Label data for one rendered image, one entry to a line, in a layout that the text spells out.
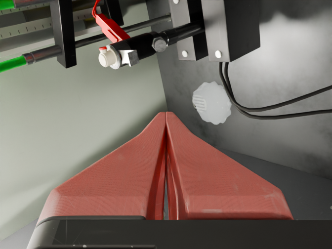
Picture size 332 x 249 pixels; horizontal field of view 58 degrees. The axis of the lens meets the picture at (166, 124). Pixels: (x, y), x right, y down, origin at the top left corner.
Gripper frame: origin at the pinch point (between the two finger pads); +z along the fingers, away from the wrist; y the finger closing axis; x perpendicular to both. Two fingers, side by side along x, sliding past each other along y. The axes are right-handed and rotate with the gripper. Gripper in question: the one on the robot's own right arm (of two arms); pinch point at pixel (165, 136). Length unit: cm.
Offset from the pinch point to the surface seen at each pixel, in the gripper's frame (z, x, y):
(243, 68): 43.4, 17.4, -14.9
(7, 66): 31.0, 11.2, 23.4
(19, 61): 32.4, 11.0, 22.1
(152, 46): 24.5, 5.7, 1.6
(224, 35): 29.4, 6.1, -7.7
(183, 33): 29.2, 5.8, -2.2
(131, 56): 19.1, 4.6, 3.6
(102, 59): 21.1, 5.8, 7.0
